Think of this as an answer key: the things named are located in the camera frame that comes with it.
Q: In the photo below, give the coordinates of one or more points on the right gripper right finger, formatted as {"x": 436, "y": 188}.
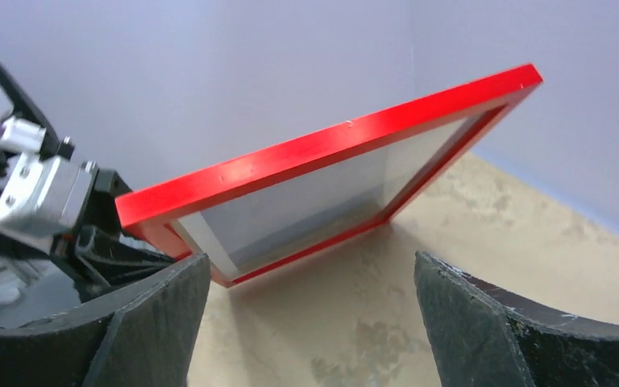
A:
{"x": 483, "y": 335}

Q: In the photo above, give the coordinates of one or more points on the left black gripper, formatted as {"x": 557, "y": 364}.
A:
{"x": 98, "y": 256}

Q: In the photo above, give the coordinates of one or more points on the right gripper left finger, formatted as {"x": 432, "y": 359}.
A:
{"x": 140, "y": 335}

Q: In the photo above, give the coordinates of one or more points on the red picture frame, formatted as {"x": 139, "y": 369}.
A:
{"x": 153, "y": 213}

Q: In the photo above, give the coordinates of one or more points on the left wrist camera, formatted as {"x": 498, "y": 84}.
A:
{"x": 42, "y": 198}

